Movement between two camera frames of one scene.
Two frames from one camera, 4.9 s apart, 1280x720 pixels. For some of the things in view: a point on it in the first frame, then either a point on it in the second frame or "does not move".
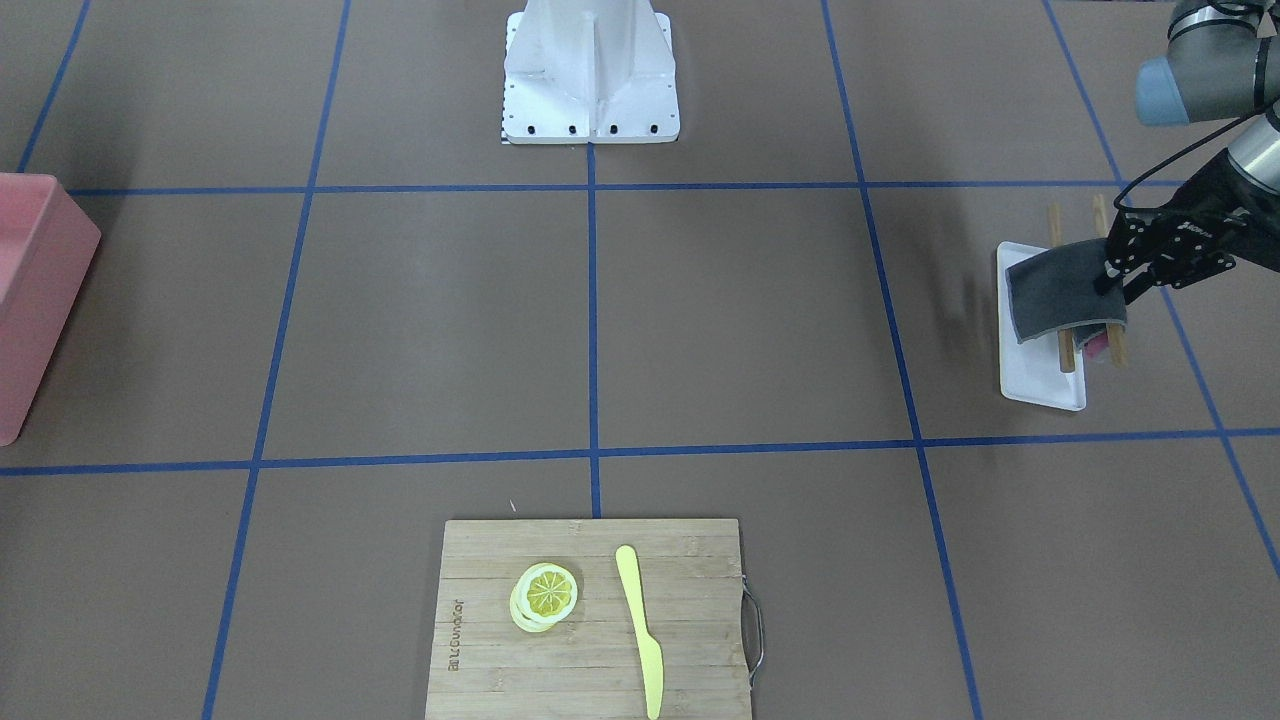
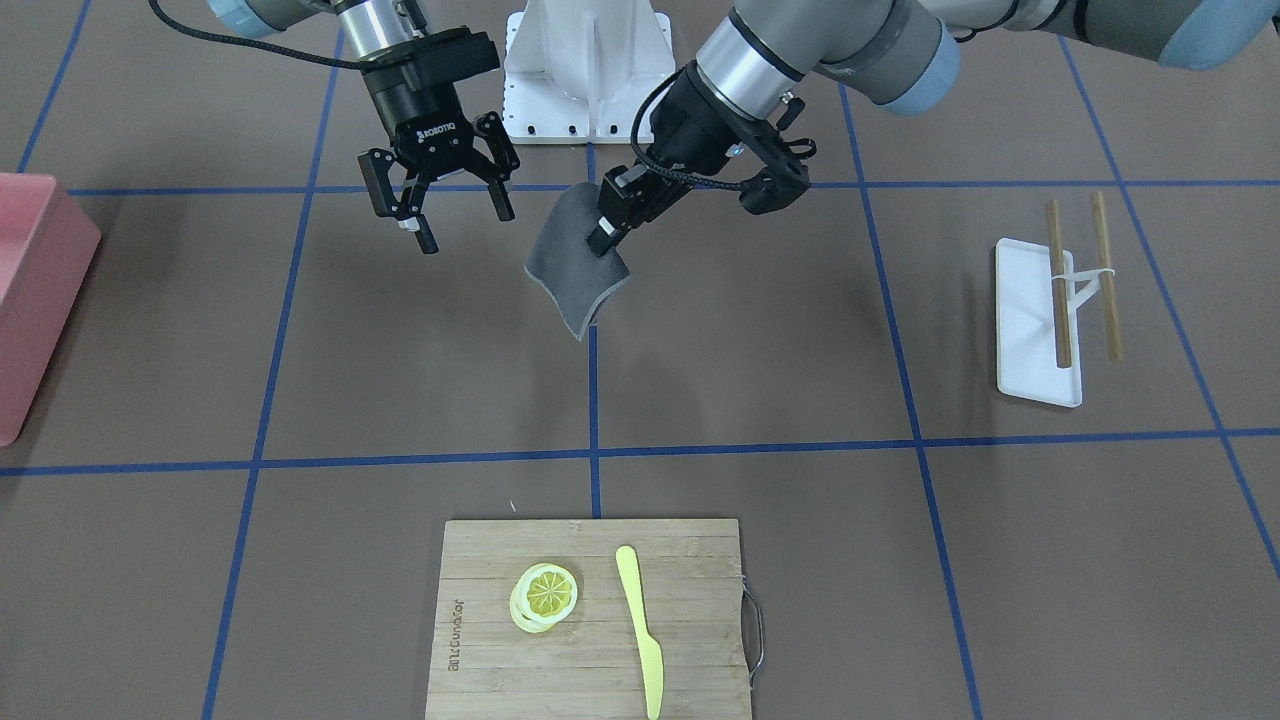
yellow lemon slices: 543,596 does not move
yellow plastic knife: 651,652 does not move
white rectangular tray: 1030,371 does not move
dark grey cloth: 1054,291 -> 575,275
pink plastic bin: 48,241 does not move
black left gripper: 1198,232 -> 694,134
